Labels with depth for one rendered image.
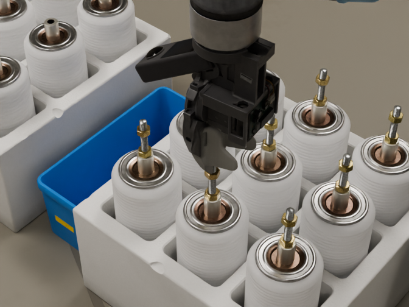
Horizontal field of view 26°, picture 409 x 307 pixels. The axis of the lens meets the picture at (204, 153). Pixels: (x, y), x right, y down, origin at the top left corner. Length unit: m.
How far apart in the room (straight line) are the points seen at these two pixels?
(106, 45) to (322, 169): 0.44
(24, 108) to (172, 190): 0.32
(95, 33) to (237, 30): 0.62
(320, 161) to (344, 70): 0.51
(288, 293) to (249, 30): 0.34
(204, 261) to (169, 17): 0.84
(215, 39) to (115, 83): 0.60
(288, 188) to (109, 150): 0.40
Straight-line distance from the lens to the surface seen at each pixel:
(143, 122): 1.14
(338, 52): 1.82
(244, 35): 0.91
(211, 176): 1.09
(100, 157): 1.49
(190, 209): 1.15
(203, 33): 0.91
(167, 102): 1.55
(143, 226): 1.22
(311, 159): 1.28
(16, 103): 1.38
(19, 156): 1.39
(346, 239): 1.16
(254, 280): 1.10
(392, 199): 1.24
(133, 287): 1.27
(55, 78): 1.44
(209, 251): 1.14
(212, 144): 1.03
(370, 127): 1.66
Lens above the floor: 1.11
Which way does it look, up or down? 45 degrees down
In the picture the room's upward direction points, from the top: straight up
